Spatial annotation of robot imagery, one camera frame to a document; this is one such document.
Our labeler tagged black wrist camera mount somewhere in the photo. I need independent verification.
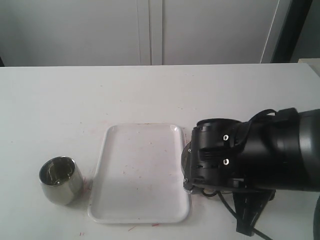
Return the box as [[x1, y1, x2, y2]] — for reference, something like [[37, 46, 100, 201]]
[[232, 189, 276, 237]]

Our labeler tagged black cable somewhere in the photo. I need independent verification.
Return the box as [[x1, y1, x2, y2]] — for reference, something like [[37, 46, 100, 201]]
[[199, 187, 271, 240]]

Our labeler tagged white plastic tray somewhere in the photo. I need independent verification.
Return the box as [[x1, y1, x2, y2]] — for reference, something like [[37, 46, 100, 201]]
[[87, 123, 190, 224]]

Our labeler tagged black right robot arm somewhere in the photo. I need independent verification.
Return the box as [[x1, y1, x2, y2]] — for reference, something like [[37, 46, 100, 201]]
[[181, 108, 320, 194]]

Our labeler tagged white cabinet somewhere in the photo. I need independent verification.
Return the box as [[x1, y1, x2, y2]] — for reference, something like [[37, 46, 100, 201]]
[[0, 0, 292, 67]]

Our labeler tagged silver metal cup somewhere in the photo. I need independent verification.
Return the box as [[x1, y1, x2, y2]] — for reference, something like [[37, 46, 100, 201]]
[[38, 156, 84, 206]]

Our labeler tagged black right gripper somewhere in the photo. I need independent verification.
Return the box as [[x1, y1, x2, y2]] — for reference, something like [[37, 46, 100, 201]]
[[182, 118, 253, 196]]

